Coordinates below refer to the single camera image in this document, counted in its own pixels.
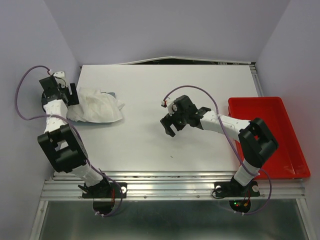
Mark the red plastic tray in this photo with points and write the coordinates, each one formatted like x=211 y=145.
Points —
x=288 y=162

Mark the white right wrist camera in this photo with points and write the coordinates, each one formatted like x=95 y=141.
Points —
x=169 y=105

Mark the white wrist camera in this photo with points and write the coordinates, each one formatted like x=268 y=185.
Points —
x=60 y=76
x=169 y=105

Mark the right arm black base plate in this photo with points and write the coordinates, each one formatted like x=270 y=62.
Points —
x=228 y=189

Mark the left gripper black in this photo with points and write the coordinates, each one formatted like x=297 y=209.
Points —
x=72 y=99

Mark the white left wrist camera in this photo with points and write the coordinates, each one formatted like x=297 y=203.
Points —
x=60 y=76

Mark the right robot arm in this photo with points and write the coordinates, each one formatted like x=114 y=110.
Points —
x=257 y=142

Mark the folded light blue skirt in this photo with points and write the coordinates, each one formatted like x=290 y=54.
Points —
x=113 y=94

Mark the aluminium frame rail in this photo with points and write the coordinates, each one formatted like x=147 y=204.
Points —
x=168 y=185

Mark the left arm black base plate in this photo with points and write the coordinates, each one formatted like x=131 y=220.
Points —
x=117 y=191

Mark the white skirt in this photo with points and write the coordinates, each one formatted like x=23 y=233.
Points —
x=97 y=106

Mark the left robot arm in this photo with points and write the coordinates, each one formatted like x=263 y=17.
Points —
x=62 y=145

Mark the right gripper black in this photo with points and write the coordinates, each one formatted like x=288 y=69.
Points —
x=166 y=122

